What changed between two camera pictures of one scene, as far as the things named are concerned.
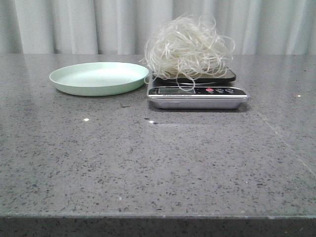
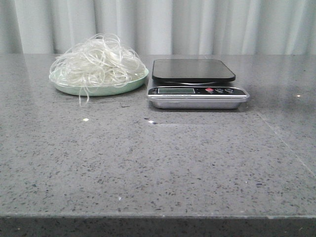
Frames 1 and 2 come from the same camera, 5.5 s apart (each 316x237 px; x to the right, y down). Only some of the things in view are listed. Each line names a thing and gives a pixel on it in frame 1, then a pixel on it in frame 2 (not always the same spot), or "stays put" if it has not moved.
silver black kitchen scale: (216, 89) stays put
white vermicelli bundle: (187, 50) to (99, 60)
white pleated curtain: (123, 27) stays put
